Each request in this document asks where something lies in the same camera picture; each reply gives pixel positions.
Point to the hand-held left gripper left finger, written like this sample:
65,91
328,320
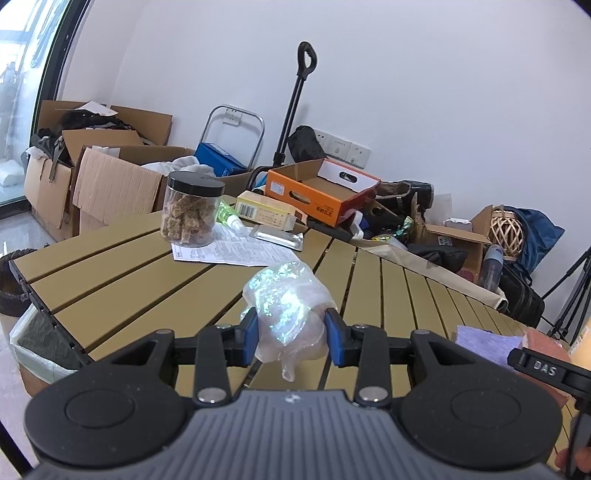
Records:
249,337

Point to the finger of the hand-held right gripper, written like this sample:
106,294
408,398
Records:
538,367

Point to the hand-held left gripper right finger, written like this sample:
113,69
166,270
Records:
333,339

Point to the clear plastic bag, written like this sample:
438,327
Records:
286,304

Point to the person's right hand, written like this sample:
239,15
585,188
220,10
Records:
564,461

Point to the white alpaca plush toy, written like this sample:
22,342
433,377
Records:
582,339

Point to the black luggage bag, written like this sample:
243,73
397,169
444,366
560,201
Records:
521,295

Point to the printed paper sheet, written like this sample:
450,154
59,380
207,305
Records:
221,251

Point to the silver foil packet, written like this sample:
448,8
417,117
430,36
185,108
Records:
277,236

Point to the blue water bottle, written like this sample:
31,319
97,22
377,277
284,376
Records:
491,267

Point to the white plastic jug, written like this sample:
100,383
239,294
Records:
358,227

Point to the green patterned packet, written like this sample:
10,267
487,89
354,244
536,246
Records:
392,235

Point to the small green bottle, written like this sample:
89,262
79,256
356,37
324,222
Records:
227,213

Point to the yellow and white carton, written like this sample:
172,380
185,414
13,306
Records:
263,210

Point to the black cloth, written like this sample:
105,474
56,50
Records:
436,256

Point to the clear snack jar black lid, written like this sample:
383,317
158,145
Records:
189,217

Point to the orange cardboard box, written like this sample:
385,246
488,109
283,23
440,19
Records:
314,205

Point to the blue fabric bag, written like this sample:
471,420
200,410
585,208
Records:
540,230

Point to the wicker ball lantern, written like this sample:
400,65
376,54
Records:
505,233

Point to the brown open cardboard box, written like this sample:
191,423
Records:
455,242

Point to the dark fur-lined boot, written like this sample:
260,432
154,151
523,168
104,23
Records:
401,194

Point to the white plastic case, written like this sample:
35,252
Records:
457,225

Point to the blue box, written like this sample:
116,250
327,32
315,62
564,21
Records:
217,159

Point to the white cloth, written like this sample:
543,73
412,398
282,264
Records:
184,164

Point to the cardboard box with liner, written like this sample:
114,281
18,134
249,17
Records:
37,385

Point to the bin with plastic liner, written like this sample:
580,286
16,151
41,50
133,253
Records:
27,350

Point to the dark woven basket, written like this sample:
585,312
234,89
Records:
11,295

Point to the dark clothes pile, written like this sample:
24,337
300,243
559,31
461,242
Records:
83,121

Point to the plain white paper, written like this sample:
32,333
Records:
97,109

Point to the white plastic bag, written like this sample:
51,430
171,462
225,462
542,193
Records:
9,173

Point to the black camera tripod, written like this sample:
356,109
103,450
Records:
567,273

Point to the white wall socket row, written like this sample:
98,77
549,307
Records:
341,147

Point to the silver metal tube frame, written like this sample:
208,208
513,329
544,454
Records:
238,110

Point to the black window frame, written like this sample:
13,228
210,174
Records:
53,92

